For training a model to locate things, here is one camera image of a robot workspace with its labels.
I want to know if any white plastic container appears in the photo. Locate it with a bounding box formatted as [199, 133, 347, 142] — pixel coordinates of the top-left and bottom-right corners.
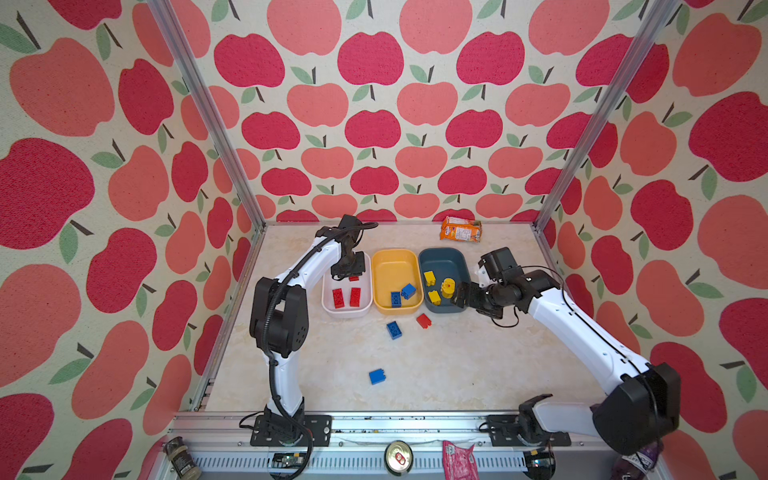
[321, 253, 373, 320]

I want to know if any yellow plastic container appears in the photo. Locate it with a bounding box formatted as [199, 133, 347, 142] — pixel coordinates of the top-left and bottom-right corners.
[372, 249, 425, 315]

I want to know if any yellow round lego piece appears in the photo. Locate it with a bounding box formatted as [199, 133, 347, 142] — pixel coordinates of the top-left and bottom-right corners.
[441, 277, 456, 299]

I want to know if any dark teal plastic container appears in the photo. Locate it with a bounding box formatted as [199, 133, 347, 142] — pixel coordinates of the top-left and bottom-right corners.
[418, 247, 471, 314]

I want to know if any small red lego brick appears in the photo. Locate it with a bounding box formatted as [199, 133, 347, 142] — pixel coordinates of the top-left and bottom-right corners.
[417, 314, 432, 329]

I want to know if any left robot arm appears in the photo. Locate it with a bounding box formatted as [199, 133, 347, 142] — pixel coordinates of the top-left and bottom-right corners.
[249, 214, 378, 446]

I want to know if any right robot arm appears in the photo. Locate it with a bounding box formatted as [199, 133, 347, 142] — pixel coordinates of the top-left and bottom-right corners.
[451, 248, 681, 455]

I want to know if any orange snack packet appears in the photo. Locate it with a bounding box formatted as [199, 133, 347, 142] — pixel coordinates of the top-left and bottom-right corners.
[439, 216, 483, 242]

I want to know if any pink snack wrapper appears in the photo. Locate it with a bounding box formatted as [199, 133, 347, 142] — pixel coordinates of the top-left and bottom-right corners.
[442, 441, 479, 480]

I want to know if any black round object front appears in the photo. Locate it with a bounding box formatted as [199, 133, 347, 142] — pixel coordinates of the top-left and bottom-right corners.
[523, 450, 556, 480]

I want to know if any metal drink can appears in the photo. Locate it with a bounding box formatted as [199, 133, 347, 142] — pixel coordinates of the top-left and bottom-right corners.
[384, 440, 414, 477]

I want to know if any green circuit board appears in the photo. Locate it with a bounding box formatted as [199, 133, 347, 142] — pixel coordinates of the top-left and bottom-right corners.
[270, 452, 306, 470]

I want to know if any purple plastic bottle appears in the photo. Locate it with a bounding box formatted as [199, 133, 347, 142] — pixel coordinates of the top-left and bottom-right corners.
[610, 442, 664, 480]

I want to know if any dark glass jar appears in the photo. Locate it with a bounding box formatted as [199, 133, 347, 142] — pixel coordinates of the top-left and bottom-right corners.
[163, 436, 202, 480]

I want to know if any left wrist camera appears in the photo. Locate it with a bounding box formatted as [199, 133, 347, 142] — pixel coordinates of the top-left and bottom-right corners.
[337, 214, 364, 240]

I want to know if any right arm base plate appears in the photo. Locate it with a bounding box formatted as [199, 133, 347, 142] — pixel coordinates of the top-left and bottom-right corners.
[478, 414, 572, 447]

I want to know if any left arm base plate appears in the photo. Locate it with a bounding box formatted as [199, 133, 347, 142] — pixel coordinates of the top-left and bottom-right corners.
[250, 412, 333, 447]

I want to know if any front aluminium rail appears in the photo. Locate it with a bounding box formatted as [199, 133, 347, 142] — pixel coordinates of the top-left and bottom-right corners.
[147, 411, 620, 479]

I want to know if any left aluminium frame post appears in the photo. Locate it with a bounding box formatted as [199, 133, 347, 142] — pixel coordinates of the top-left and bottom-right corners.
[148, 0, 266, 234]

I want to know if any aluminium frame post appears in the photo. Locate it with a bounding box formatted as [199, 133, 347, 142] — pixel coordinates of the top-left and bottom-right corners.
[532, 0, 682, 236]
[148, 0, 266, 234]

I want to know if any right aluminium frame post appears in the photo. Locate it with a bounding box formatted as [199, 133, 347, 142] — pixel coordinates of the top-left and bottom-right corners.
[532, 0, 682, 236]

